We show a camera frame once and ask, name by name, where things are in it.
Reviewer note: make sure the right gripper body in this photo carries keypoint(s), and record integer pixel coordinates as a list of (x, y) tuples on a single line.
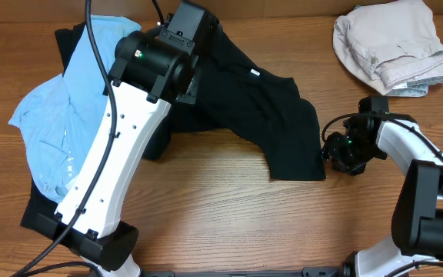
[(337, 152)]

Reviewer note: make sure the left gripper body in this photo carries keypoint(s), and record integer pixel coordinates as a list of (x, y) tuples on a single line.
[(190, 91)]

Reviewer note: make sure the black t-shirt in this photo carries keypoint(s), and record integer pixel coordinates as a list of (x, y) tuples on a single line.
[(267, 110)]

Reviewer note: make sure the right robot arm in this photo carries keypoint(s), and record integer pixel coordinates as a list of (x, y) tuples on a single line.
[(416, 237)]

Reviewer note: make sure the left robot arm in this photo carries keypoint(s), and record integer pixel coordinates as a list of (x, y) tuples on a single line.
[(152, 71)]

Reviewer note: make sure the folded beige trousers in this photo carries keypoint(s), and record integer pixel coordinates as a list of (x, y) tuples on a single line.
[(392, 47)]

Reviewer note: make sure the light blue shirt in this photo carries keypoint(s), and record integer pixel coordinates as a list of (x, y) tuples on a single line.
[(59, 119)]

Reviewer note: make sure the black garment under pile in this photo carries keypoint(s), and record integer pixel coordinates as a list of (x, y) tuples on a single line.
[(39, 212)]

